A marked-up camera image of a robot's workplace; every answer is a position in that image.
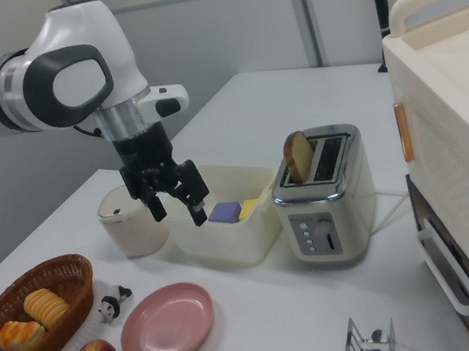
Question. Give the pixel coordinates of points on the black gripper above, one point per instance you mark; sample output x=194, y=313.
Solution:
x=146, y=153

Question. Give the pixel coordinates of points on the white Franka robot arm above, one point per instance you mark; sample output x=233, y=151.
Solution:
x=66, y=55

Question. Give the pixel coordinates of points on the toaster slide lever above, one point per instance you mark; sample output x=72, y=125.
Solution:
x=323, y=227

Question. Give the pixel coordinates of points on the silver toaster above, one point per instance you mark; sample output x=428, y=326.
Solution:
x=331, y=201

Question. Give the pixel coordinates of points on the purple block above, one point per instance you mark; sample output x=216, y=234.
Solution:
x=225, y=213

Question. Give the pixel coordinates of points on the small cream lidded canister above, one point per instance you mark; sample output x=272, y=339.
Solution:
x=128, y=231

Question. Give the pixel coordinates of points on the white plastic bin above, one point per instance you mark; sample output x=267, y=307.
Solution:
x=230, y=233

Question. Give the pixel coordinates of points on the yellow block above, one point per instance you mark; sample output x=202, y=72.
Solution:
x=248, y=208

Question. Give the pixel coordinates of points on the panda figurine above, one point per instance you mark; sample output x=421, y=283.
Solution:
x=113, y=304

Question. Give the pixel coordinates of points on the pink oval plate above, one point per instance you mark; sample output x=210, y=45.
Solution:
x=167, y=325

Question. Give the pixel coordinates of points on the toasted bread slice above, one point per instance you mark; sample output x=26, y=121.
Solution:
x=299, y=157

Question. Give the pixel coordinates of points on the ridged yellow bread roll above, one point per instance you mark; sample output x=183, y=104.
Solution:
x=45, y=306

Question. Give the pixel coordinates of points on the orange glazed pastry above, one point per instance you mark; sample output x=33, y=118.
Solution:
x=19, y=335

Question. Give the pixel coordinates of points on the metal toast rack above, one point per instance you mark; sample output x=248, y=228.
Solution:
x=369, y=348

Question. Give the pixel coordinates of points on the cream oven appliance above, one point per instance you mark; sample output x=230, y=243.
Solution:
x=459, y=115

